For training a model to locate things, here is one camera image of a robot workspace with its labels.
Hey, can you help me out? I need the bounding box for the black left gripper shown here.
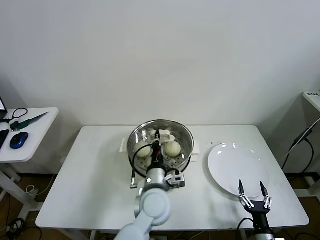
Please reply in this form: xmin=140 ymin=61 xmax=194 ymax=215
xmin=149 ymin=129 xmax=165 ymax=169

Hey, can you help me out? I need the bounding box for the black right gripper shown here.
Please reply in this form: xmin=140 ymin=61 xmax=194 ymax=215
xmin=238 ymin=179 xmax=273 ymax=228

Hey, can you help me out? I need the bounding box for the round glass pot lid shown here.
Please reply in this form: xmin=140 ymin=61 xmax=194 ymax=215
xmin=127 ymin=120 xmax=195 ymax=176

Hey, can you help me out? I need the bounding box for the white steamed baozi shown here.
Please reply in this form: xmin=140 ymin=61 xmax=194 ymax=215
xmin=163 ymin=142 xmax=182 ymax=158
xmin=136 ymin=146 xmax=152 ymax=158

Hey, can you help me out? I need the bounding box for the perforated steel steamer basket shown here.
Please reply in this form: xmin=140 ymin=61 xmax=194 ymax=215
xmin=120 ymin=119 xmax=201 ymax=176

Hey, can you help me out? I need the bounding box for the round white plate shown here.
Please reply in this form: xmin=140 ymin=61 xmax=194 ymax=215
xmin=204 ymin=142 xmax=271 ymax=199

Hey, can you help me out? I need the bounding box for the white electric cooker pot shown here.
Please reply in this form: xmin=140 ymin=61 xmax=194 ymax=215
xmin=128 ymin=149 xmax=199 ymax=193

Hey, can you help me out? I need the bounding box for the white side table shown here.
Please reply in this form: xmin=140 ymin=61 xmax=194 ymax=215
xmin=0 ymin=107 xmax=60 ymax=221

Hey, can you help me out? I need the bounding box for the blue computer mouse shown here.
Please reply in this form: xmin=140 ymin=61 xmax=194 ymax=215
xmin=9 ymin=131 xmax=29 ymax=150

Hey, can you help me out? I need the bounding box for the small white black gadget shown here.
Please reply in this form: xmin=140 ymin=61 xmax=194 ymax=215
xmin=9 ymin=118 xmax=20 ymax=133

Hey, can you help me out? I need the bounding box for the flat black device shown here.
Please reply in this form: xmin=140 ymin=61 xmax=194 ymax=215
xmin=0 ymin=129 xmax=10 ymax=151

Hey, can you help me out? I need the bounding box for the open laptop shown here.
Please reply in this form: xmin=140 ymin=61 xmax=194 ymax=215
xmin=0 ymin=96 xmax=8 ymax=120

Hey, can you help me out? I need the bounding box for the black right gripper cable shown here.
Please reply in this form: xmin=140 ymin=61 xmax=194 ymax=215
xmin=236 ymin=216 xmax=255 ymax=231

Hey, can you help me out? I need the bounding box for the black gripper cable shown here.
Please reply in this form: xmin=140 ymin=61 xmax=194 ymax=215
xmin=236 ymin=216 xmax=255 ymax=231
xmin=129 ymin=143 xmax=154 ymax=189

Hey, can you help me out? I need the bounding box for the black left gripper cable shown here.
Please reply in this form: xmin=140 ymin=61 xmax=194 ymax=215
xmin=129 ymin=143 xmax=154 ymax=189

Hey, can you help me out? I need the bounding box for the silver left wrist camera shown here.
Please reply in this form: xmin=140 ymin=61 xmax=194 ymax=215
xmin=164 ymin=169 xmax=186 ymax=189

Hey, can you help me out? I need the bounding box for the black cable with adapter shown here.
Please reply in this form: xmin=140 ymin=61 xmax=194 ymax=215
xmin=282 ymin=127 xmax=315 ymax=173

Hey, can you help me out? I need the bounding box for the green handled knife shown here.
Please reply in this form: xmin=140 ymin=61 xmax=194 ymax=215
xmin=17 ymin=111 xmax=50 ymax=130

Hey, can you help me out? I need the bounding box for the white cable on floor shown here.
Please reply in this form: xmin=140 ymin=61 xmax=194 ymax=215
xmin=24 ymin=184 xmax=39 ymax=195

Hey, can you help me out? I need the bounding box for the black cable loop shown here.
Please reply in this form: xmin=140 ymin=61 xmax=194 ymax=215
xmin=0 ymin=107 xmax=28 ymax=124

